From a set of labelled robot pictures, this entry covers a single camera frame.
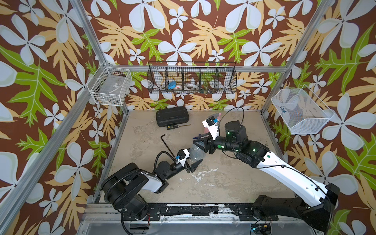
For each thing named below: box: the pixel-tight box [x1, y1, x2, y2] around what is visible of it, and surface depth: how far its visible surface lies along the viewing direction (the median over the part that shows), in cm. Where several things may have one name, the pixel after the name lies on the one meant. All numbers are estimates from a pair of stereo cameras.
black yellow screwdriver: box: [166, 124, 191, 130], surface depth 110 cm
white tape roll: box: [185, 83, 199, 91], surface depth 100 cm
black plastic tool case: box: [156, 106, 190, 127], surface depth 111 cm
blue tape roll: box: [167, 80, 177, 90], surface depth 98 cm
